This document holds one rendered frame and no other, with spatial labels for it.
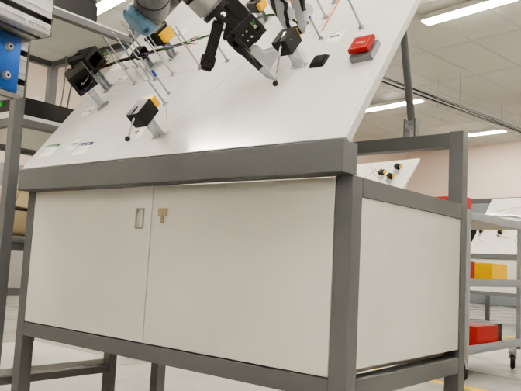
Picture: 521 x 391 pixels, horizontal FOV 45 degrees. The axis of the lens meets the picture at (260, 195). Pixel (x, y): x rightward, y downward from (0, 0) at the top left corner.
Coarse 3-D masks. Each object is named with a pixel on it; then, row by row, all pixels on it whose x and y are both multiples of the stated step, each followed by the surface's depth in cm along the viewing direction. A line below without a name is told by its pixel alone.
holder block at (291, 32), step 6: (282, 30) 150; (288, 30) 148; (294, 30) 148; (276, 36) 149; (288, 36) 146; (294, 36) 148; (300, 36) 150; (276, 42) 147; (282, 42) 146; (288, 42) 146; (294, 42) 148; (300, 42) 150; (276, 48) 148; (282, 48) 147; (288, 48) 146; (294, 48) 148; (282, 54) 149; (288, 54) 148
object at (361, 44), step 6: (360, 36) 141; (366, 36) 139; (372, 36) 138; (354, 42) 140; (360, 42) 139; (366, 42) 137; (372, 42) 138; (354, 48) 138; (360, 48) 137; (366, 48) 136
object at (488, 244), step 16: (496, 208) 845; (512, 208) 828; (480, 240) 811; (496, 240) 800; (512, 240) 784; (480, 256) 792; (496, 256) 776; (512, 256) 761; (512, 272) 761; (480, 288) 790; (496, 288) 774; (512, 288) 758
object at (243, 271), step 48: (192, 192) 151; (240, 192) 142; (288, 192) 133; (192, 240) 149; (240, 240) 140; (288, 240) 131; (192, 288) 148; (240, 288) 138; (288, 288) 130; (144, 336) 156; (192, 336) 146; (240, 336) 137; (288, 336) 129
